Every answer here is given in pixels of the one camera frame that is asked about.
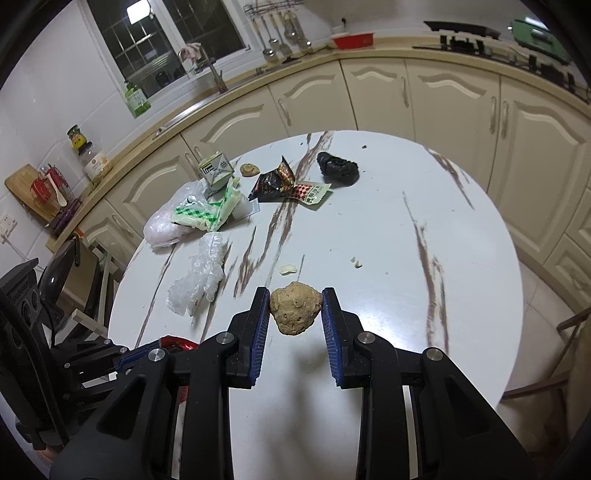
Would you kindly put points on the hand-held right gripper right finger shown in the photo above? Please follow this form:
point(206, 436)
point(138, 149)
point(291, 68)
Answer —
point(330, 341)

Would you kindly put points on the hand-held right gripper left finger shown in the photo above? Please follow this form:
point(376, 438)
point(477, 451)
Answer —
point(261, 341)

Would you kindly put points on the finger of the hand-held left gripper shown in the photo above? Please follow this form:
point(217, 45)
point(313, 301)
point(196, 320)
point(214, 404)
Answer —
point(136, 353)
point(108, 376)

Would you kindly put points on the brown bread lump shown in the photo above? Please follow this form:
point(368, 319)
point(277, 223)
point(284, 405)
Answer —
point(295, 307)

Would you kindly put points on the white plastic bag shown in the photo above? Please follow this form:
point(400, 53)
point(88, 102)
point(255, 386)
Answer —
point(164, 226)

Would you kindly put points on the dark glossy object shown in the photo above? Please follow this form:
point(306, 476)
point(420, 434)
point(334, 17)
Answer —
point(57, 277)

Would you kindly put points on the white stool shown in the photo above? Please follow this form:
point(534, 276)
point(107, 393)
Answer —
point(92, 324)

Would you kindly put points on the pale peel scrap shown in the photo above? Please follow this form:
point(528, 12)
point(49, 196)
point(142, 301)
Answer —
point(356, 263)
point(287, 269)

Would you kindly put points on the crumpled clear plastic wrap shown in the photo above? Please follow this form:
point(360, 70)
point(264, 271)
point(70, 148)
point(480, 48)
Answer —
point(198, 277)

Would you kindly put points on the purple utensil rack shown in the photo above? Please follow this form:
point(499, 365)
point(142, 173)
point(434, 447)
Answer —
point(64, 217)

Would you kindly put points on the white spoon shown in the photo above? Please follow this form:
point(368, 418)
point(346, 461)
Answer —
point(57, 193)

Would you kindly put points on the wooden cutting board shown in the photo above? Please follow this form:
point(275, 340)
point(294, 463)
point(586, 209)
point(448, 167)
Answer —
point(21, 184)

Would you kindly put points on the red kitchen utensils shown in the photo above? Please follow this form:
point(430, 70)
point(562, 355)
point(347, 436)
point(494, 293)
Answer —
point(44, 184)

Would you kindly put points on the green checkered snack wrapper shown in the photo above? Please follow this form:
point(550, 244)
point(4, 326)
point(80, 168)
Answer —
point(210, 212)

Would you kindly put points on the dark snack wrapper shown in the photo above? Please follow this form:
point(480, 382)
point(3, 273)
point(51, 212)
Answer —
point(272, 184)

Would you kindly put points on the large clear jar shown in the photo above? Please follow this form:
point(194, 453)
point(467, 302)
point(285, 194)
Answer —
point(97, 164)

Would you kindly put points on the brown cookie piece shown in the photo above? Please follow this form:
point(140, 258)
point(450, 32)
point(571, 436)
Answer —
point(249, 170)

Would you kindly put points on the milk carton with straw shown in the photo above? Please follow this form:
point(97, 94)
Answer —
point(216, 174)

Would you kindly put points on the crumpled black plastic bag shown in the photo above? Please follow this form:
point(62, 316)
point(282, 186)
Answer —
point(338, 168)

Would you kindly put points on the yellow label sauce jar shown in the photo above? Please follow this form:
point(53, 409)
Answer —
point(77, 137)

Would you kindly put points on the wooden chair with cushion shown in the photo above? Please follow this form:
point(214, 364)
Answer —
point(540, 415)

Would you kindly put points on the green glass bottle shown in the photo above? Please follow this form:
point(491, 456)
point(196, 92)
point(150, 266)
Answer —
point(137, 99)

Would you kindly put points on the steel kitchen sink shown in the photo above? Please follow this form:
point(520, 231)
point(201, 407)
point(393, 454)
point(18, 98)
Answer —
point(182, 117)

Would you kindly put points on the cream base cabinets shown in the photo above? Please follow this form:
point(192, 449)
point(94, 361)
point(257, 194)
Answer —
point(415, 106)

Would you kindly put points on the steel faucet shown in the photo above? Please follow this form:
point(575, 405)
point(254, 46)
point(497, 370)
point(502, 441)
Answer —
point(213, 69)

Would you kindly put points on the hanging steel ladle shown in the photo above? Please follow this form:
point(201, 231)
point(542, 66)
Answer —
point(304, 44)
point(269, 53)
point(292, 30)

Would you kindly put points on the hanging steel spatula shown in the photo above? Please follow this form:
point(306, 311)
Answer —
point(285, 48)

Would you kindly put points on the pink cloth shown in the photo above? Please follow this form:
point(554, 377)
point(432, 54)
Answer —
point(194, 50)

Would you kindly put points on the red plastic basin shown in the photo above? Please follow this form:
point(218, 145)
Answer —
point(353, 40)

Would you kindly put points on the dark kitchen window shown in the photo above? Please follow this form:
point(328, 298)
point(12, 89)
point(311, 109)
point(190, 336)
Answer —
point(166, 37)

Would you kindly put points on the black glass gas stove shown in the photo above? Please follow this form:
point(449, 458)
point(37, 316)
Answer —
point(508, 56)

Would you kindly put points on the black induction cooker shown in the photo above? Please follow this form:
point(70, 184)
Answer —
point(461, 28)

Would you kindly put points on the green electric cooker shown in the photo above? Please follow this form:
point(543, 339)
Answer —
point(538, 39)

